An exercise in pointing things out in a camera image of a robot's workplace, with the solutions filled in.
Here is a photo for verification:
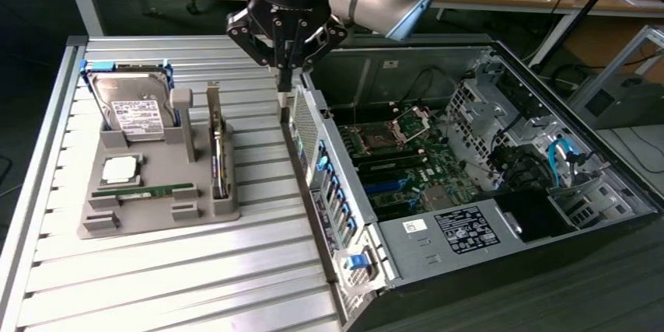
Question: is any open black PC case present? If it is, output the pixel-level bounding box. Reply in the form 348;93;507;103
279;34;664;332

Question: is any graphics card with fan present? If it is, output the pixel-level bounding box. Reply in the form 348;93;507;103
205;81;233;200

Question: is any metal socket cover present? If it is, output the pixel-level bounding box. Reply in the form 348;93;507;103
392;106;432;142

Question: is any aluminium profile frame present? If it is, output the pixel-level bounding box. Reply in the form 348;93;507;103
596;23;664;88

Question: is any silver CPU chip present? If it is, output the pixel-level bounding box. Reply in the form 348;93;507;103
100;156;141;185

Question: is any green motherboard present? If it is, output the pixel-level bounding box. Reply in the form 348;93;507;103
331;104;499;221

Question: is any black installed RAM stick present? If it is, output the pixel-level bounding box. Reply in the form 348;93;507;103
356;154;424;175

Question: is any hard disk in blue bracket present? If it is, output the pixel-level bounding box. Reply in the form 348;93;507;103
77;58;176;142

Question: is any blue expansion slot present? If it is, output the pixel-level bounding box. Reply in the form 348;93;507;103
364;180;413;196

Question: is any black stand pole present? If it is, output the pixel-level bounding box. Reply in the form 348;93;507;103
527;0;635;71

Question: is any green RAM stick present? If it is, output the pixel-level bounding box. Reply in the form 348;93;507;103
91;183;195;199

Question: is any blue data wire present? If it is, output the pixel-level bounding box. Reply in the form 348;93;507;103
545;134;581;190

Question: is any grey power supply unit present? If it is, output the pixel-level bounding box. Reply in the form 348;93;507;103
377;200;527;283

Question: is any black wire bundle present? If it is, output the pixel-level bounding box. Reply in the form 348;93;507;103
487;144;552;193

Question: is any grey metal disk bay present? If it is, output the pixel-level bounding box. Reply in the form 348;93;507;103
548;176;643;229

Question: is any grey parts rack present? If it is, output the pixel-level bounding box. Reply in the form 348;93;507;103
76;89;243;240

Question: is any grey computer tower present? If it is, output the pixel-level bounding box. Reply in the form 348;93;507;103
568;73;664;131

